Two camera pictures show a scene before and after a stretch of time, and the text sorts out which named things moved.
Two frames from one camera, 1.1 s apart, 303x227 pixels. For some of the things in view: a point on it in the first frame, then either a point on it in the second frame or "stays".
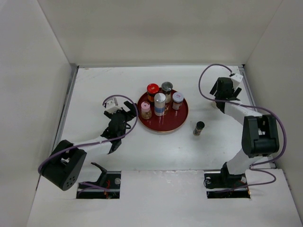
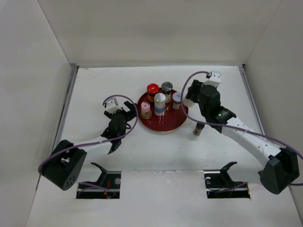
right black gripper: (236, 93) → (196, 87)
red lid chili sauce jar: (152, 89) stays
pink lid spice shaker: (146, 110) stays
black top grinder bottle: (166, 87) stays
